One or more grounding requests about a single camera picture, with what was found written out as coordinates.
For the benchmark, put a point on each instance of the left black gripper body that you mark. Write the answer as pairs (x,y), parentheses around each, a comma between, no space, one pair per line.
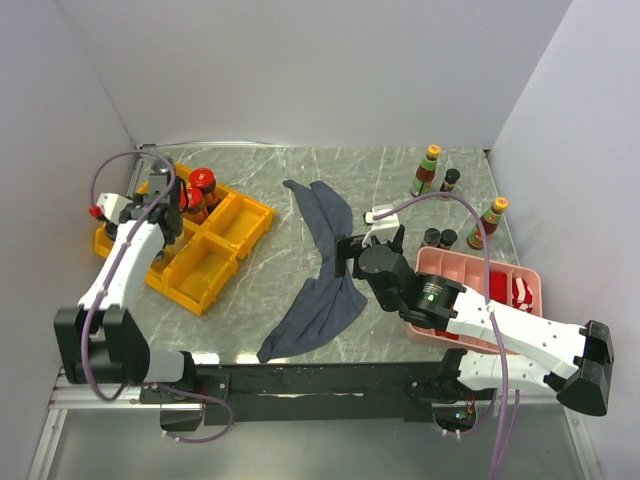
(180,225)

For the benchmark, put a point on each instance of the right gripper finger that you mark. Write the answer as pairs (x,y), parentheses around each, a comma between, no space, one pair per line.
(347,248)
(396,245)

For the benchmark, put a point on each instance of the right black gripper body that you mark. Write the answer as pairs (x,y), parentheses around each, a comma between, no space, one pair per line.
(386,302)

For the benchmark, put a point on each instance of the red lid sauce jar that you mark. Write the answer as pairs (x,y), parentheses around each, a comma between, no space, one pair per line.
(204,179)
(193,205)

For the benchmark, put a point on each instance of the green label sauce bottle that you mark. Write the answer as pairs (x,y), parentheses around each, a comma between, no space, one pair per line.
(425,172)

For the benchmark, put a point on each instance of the red label sauce bottle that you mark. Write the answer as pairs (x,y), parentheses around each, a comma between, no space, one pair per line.
(490,221)

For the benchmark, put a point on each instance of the black lid spice jar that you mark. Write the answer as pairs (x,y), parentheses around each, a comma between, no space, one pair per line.
(165,166)

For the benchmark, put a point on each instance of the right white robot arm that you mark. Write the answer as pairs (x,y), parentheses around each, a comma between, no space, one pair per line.
(573,363)

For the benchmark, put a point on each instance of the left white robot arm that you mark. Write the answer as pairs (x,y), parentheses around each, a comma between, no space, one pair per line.
(98,339)

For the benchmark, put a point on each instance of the dark blue cloth towel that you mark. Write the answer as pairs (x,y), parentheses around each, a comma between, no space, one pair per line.
(325,305)

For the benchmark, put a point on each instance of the pink compartment tray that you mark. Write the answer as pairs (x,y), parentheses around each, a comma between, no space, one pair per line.
(468,270)

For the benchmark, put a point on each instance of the red packet in tray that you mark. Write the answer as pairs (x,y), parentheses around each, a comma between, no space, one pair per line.
(500,287)

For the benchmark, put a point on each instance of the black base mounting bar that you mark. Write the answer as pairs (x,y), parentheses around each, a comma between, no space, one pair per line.
(305,392)

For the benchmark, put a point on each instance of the red white packet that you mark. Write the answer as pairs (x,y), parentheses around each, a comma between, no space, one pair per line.
(522,295)

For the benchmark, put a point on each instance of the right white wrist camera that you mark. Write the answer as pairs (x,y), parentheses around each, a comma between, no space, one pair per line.
(383,225)

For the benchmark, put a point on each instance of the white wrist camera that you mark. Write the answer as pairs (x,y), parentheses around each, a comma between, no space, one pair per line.
(383,225)
(109,207)

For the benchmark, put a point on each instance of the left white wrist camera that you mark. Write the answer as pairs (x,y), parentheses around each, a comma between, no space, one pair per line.
(109,207)

